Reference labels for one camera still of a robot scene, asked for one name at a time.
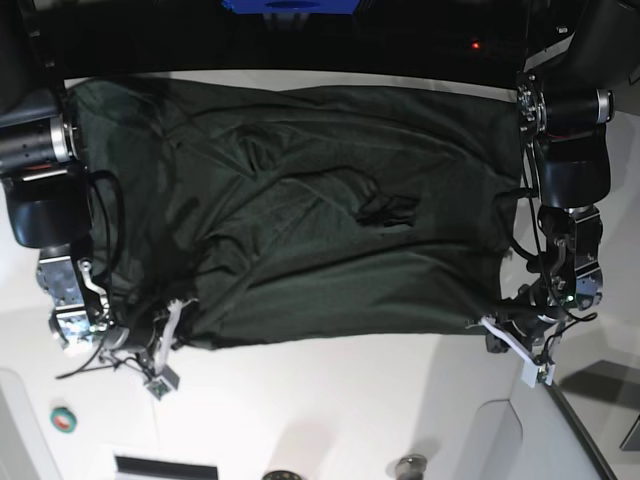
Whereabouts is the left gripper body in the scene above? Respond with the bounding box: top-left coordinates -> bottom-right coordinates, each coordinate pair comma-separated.
484,296 -> 575,355

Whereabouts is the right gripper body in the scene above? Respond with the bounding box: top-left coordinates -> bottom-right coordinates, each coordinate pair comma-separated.
97,309 -> 167,373

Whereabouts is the dark green t-shirt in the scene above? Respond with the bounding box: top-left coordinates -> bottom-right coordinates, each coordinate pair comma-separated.
69,77 -> 521,349

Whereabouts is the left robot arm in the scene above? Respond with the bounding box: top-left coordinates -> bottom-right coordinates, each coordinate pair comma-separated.
483,1 -> 639,366

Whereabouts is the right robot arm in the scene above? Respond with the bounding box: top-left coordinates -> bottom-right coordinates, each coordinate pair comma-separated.
1,1 -> 182,379

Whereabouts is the round metal knob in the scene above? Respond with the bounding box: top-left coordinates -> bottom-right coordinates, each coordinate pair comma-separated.
394,454 -> 428,480

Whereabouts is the black round dial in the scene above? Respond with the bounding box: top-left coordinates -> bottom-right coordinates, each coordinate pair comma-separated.
262,470 -> 302,480

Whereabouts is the blue box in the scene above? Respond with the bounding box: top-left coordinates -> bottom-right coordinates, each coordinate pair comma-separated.
222,0 -> 359,15

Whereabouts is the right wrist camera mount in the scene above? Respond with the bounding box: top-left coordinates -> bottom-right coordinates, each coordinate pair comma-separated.
144,298 -> 198,401

